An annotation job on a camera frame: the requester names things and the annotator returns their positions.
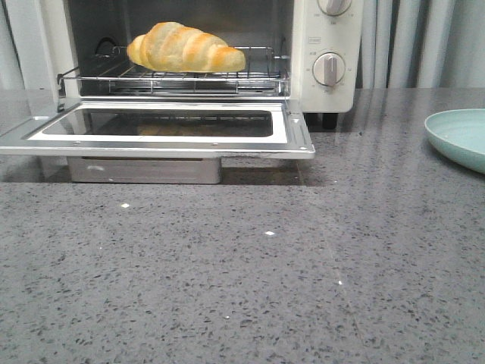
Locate lower cream oven knob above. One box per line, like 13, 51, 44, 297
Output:
312, 52, 345, 87

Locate light green plate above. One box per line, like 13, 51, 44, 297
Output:
424, 108, 484, 174

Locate upper cream oven knob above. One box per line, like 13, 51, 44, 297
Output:
317, 0, 352, 17

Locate right black oven foot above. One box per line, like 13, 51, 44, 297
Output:
321, 113, 339, 131

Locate metal wire oven rack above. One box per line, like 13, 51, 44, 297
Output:
58, 46, 290, 97

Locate cream Toshiba toaster oven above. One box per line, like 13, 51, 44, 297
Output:
40, 1, 363, 121

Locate golden bread roll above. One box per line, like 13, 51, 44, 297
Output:
127, 22, 246, 73

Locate cream oven knob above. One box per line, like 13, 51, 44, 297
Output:
312, 52, 345, 87
317, 0, 352, 17

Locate glass oven door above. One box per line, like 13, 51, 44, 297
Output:
1, 99, 314, 159

